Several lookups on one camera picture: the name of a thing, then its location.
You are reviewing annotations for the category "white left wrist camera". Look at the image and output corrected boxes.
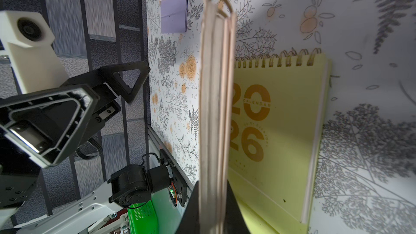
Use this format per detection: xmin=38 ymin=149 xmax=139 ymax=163
xmin=1 ymin=11 xmax=69 ymax=94

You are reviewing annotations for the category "pink 2026 desk calendar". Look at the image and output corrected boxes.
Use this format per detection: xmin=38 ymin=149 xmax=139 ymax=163
xmin=198 ymin=0 xmax=236 ymax=234

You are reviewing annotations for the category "left purple 2026 calendar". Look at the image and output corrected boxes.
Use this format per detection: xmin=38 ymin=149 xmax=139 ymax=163
xmin=159 ymin=0 xmax=188 ymax=34

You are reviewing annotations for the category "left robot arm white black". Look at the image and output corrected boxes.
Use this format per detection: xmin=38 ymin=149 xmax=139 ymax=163
xmin=1 ymin=62 xmax=189 ymax=234

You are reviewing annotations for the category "green 2026 desk calendar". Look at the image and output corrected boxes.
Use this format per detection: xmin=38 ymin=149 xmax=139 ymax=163
xmin=229 ymin=48 xmax=332 ymax=234

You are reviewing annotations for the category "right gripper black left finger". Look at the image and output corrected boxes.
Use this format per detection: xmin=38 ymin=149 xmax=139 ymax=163
xmin=175 ymin=182 xmax=200 ymax=234

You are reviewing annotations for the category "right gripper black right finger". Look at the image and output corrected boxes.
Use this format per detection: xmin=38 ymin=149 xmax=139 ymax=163
xmin=227 ymin=182 xmax=250 ymax=234

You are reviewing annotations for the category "floral patterned table mat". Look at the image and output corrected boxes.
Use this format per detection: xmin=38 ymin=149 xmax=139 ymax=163
xmin=146 ymin=0 xmax=416 ymax=234

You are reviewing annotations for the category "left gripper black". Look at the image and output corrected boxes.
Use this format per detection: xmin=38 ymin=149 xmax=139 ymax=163
xmin=1 ymin=61 xmax=151 ymax=208

